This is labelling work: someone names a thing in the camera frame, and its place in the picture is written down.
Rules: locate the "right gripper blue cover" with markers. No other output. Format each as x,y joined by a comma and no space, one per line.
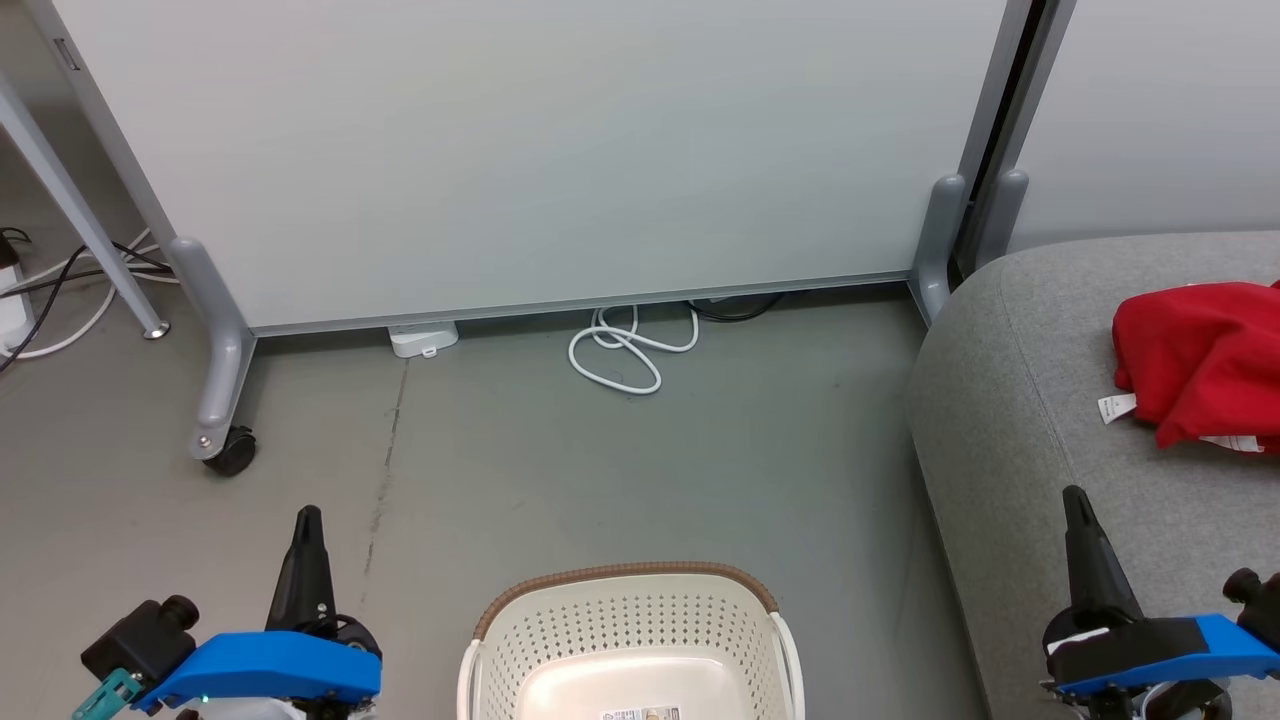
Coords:
1150,650

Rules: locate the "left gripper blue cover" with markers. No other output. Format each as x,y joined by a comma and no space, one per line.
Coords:
270,670

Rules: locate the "red and white 23 jersey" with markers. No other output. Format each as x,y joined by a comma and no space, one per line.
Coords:
1235,390

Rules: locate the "cream perforated laundry basket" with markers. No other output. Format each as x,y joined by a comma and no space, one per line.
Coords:
630,630

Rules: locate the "grey fabric sofa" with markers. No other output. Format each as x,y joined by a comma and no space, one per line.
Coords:
1040,450

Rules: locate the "black caster wheel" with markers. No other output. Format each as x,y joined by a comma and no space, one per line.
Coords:
232,452

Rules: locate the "grey partition foot with caster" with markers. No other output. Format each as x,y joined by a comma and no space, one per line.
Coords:
225,350

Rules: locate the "white power adapter box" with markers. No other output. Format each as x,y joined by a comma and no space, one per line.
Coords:
422,338

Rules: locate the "white power strip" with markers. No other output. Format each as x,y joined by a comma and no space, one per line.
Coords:
12,305

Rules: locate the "grey table leg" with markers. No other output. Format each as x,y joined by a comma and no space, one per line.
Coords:
75,210

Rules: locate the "narrow white partition panel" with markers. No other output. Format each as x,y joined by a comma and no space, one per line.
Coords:
1150,110

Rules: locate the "large white partition panel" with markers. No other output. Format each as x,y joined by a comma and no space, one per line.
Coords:
520,150

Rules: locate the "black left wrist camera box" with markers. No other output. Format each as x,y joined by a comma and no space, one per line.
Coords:
135,645

